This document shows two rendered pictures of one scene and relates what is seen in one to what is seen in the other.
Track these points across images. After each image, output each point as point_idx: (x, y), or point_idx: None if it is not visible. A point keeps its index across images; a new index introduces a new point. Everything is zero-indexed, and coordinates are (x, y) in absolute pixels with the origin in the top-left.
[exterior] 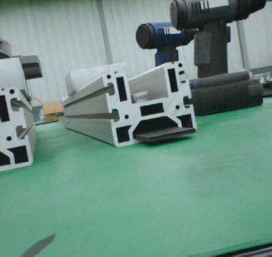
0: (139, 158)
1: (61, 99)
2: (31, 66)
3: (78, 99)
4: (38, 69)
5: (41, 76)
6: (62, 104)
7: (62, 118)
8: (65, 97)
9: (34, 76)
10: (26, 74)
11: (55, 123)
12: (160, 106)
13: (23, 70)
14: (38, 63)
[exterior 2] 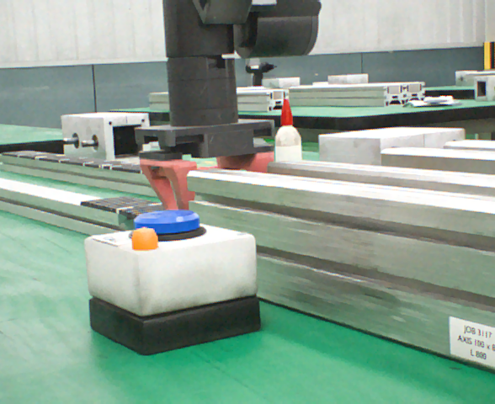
0: None
1: (375, 143)
2: (294, 14)
3: None
4: (313, 26)
5: (310, 50)
6: (363, 159)
7: (87, 170)
8: (392, 136)
9: (289, 50)
10: (272, 38)
11: (32, 180)
12: None
13: (267, 21)
14: (321, 7)
